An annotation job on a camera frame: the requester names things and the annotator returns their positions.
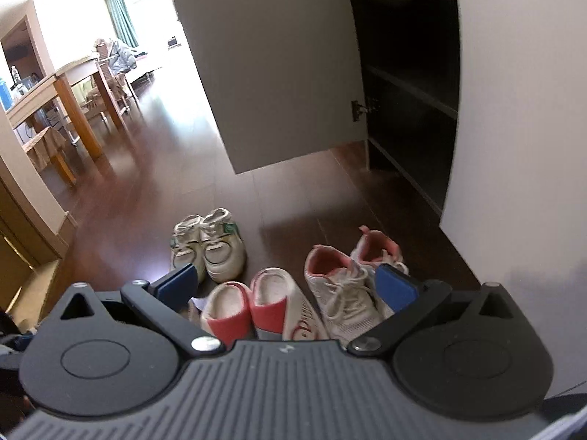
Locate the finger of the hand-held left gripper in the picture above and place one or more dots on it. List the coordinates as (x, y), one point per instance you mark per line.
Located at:
(20, 340)

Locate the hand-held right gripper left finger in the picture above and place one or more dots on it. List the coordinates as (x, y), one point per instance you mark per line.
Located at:
(178, 283)

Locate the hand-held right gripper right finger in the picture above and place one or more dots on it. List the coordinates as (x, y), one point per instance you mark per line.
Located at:
(395, 289)

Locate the white pink sneaker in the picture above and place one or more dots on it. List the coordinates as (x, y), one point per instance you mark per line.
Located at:
(380, 247)
(339, 284)

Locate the white sneaker green heel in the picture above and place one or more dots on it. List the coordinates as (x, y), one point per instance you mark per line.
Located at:
(185, 238)
(222, 252)

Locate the cream slipper red trim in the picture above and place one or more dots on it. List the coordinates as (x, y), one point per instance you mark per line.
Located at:
(275, 302)
(224, 311)

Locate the metal door hinge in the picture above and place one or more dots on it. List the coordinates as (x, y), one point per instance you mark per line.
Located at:
(358, 110)

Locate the wooden stool with cloth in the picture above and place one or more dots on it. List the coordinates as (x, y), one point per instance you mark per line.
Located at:
(46, 146)

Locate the wooden table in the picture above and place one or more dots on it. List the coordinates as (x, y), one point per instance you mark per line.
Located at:
(79, 114)

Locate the dark shoe cabinet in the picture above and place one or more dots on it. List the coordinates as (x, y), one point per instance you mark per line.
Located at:
(403, 78)

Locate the chair with draped clothes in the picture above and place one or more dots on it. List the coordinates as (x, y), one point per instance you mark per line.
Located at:
(117, 64)

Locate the clear plastic bottle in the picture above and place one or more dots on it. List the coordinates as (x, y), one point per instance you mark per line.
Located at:
(15, 75)

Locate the green curtain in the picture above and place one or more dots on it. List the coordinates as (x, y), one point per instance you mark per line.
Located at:
(121, 18)

